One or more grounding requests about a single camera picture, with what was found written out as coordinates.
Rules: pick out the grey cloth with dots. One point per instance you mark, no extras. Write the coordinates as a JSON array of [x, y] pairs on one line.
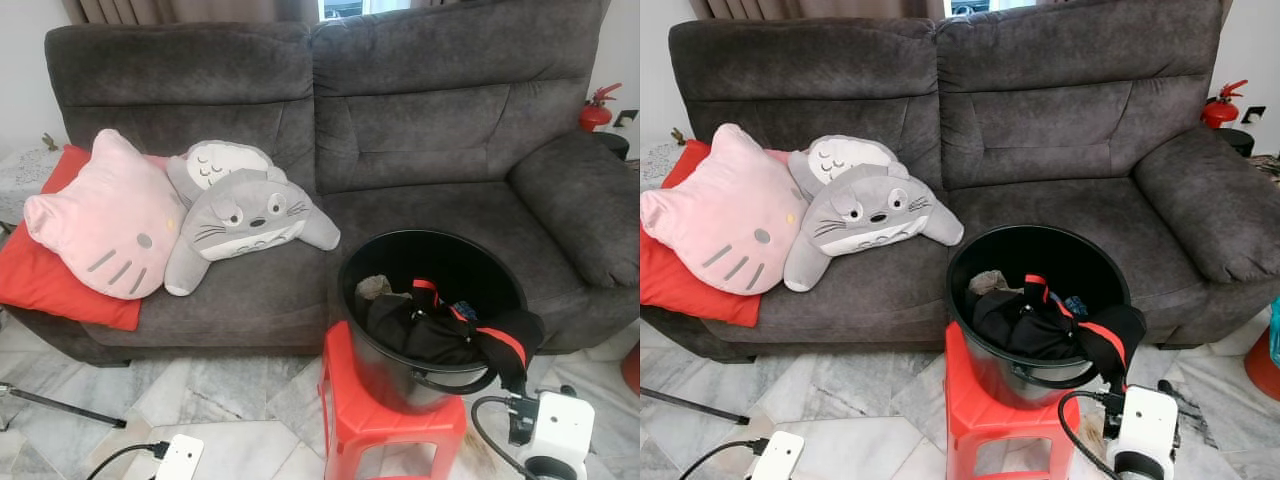
[[987, 282], [375, 288]]

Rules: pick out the pink cat face pillow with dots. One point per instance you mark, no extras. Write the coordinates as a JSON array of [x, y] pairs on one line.
[[725, 220], [100, 225]]

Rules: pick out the red round container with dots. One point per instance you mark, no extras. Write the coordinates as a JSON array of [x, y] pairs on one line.
[[1265, 370]]

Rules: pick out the dark grey fabric sofa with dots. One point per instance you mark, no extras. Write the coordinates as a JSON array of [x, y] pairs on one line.
[[420, 130], [1050, 130]]

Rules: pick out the red plastic stool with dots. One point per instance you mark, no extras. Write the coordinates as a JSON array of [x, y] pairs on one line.
[[1000, 430], [390, 430]]

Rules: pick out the black garment with red stripes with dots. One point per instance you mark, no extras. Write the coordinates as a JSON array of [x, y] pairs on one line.
[[420, 335], [1030, 330]]

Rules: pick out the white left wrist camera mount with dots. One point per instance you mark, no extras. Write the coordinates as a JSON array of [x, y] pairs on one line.
[[180, 460], [775, 458]]

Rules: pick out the lace covered side table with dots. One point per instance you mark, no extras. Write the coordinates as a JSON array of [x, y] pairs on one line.
[[25, 175], [658, 165]]

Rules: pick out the red cushion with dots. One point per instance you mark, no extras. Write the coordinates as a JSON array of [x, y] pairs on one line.
[[670, 290], [40, 290]]

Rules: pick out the red fire extinguisher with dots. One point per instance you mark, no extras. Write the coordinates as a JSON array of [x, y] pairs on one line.
[[1218, 112], [597, 115]]

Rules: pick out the black plastic bucket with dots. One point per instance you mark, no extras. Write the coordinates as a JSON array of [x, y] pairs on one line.
[[1050, 250], [440, 255]]

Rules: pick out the grey white sleeping Totoro plush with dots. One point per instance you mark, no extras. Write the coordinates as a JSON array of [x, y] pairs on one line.
[[850, 155], [225, 160]]

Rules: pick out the brown curtain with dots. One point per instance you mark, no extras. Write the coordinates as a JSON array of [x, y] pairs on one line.
[[200, 10]]

